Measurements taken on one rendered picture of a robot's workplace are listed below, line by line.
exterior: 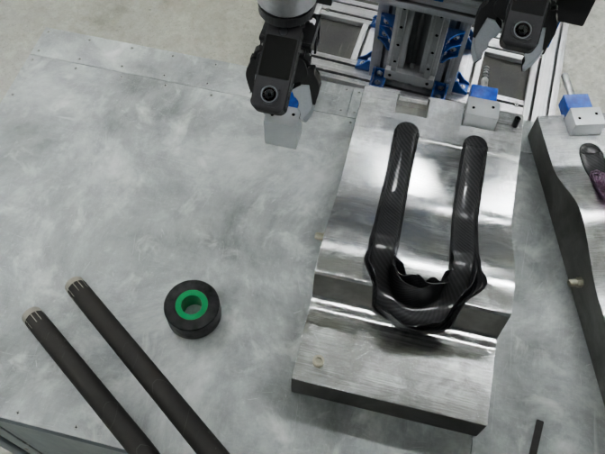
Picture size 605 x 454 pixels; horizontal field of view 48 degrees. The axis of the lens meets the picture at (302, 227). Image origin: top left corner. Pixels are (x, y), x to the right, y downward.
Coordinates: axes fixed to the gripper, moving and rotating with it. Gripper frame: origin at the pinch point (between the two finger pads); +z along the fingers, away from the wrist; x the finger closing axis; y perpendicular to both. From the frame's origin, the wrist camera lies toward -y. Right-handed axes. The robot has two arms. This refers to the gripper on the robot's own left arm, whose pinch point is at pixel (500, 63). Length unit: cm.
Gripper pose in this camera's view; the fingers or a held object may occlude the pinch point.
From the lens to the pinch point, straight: 104.8
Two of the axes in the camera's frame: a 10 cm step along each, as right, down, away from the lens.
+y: 2.3, -8.4, 4.9
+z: -0.1, 5.0, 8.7
